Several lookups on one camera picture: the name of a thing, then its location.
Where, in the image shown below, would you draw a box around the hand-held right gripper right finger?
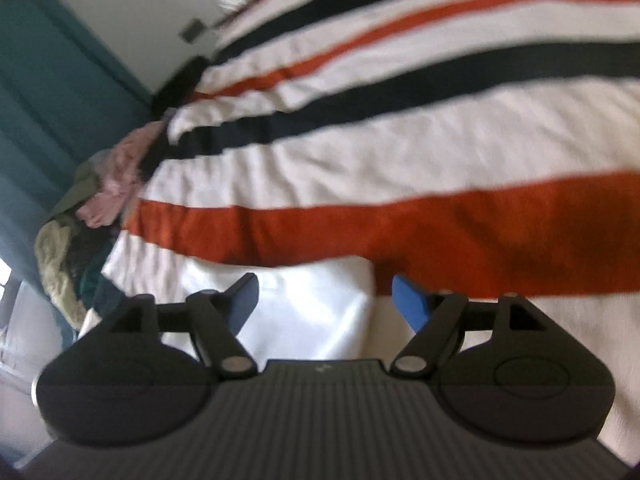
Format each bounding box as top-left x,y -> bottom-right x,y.
390,274 -> 551,377

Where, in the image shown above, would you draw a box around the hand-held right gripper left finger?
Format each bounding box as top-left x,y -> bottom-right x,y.
95,273 -> 260,379

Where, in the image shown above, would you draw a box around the white pants with striped trim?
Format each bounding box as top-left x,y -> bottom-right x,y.
175,255 -> 378,361

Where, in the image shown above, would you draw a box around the dark clothes heap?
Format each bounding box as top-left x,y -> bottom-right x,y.
67,230 -> 126,311

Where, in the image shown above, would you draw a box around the pink garment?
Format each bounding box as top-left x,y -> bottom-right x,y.
75,120 -> 173,228

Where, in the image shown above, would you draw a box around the striped orange black cream blanket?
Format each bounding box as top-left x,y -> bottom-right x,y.
80,0 -> 640,466

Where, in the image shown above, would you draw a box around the grey wall socket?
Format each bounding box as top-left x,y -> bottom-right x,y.
179,17 -> 206,43

